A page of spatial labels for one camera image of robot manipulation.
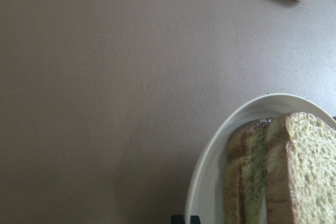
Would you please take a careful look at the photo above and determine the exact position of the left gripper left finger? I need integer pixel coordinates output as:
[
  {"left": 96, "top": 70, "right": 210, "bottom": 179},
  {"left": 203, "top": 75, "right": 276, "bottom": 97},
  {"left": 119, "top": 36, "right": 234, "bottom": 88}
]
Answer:
[{"left": 171, "top": 215, "right": 185, "bottom": 224}]

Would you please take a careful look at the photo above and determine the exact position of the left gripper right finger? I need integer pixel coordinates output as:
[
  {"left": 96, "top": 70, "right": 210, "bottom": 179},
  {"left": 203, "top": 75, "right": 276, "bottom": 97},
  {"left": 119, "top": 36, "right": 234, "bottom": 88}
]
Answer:
[{"left": 190, "top": 215, "right": 200, "bottom": 224}]

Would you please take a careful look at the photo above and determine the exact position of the white round plate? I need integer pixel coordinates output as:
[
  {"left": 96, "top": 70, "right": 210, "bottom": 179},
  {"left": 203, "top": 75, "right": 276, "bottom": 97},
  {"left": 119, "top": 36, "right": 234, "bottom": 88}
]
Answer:
[{"left": 184, "top": 93, "right": 335, "bottom": 223}]

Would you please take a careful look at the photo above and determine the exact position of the bread slice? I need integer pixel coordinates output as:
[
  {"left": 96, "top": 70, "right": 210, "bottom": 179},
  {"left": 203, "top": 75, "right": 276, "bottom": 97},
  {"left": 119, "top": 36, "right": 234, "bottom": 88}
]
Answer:
[
  {"left": 224, "top": 118, "right": 273, "bottom": 223},
  {"left": 266, "top": 112, "right": 335, "bottom": 223}
]

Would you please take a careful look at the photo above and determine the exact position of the bread slice on plate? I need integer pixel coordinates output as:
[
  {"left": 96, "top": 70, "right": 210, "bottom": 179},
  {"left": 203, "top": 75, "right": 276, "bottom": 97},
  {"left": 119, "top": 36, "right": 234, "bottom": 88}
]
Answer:
[{"left": 224, "top": 118, "right": 273, "bottom": 223}]

